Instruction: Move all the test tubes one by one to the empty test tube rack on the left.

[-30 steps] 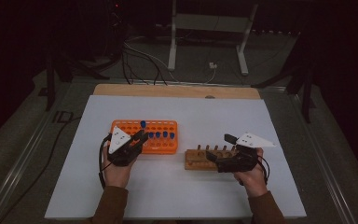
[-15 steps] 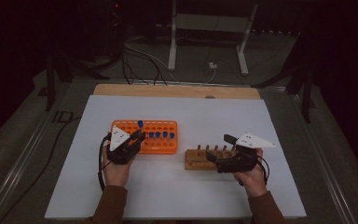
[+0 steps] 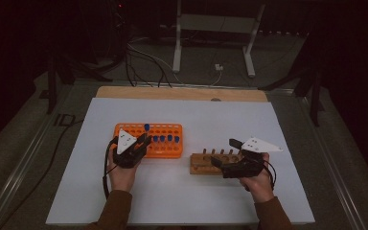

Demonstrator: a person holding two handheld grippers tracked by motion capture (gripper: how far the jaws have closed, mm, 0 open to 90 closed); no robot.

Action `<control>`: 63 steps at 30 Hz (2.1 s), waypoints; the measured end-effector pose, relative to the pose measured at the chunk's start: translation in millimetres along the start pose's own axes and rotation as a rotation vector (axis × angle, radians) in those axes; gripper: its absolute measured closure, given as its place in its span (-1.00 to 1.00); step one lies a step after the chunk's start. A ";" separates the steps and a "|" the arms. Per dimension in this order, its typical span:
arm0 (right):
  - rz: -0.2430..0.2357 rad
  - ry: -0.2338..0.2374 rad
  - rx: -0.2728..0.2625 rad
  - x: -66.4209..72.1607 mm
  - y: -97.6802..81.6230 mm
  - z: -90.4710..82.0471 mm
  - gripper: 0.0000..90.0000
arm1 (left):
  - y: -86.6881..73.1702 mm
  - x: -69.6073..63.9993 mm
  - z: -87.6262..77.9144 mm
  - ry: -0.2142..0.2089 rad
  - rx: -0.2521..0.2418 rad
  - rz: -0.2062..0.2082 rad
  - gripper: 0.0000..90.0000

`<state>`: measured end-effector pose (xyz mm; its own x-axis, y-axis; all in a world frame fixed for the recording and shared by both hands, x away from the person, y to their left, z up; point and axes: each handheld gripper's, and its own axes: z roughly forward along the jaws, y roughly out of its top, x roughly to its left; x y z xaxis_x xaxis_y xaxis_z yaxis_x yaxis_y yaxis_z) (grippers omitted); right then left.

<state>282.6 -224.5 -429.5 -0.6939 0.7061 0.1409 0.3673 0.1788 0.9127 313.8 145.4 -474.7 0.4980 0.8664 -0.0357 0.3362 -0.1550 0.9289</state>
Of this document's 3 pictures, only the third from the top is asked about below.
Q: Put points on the black tripod stand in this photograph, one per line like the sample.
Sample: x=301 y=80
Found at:
x=51 y=86
x=314 y=99

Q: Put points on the metal floor rail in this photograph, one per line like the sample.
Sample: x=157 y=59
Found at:
x=329 y=159
x=22 y=159

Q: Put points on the person's right hand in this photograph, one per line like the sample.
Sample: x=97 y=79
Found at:
x=258 y=188

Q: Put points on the dark equipment stand red light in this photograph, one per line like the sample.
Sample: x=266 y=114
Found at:
x=119 y=28

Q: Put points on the white plug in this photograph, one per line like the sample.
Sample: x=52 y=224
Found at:
x=218 y=67

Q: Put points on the blue-capped test tube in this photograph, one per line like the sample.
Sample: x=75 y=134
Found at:
x=177 y=139
x=162 y=138
x=170 y=138
x=155 y=139
x=146 y=127

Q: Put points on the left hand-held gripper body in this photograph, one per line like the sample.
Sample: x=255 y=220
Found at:
x=125 y=143

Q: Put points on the white metal stand frame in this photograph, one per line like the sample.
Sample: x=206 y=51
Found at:
x=217 y=24

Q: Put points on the orange plastic test tube rack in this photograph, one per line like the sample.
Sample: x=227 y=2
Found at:
x=167 y=155

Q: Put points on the white table sheet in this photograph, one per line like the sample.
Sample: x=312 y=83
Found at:
x=185 y=115

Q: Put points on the person's left hand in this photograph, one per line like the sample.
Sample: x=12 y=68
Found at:
x=121 y=179

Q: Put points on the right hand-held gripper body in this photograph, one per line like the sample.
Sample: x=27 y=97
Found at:
x=257 y=145

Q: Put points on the wooden test tube rack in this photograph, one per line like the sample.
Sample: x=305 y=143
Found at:
x=202 y=167

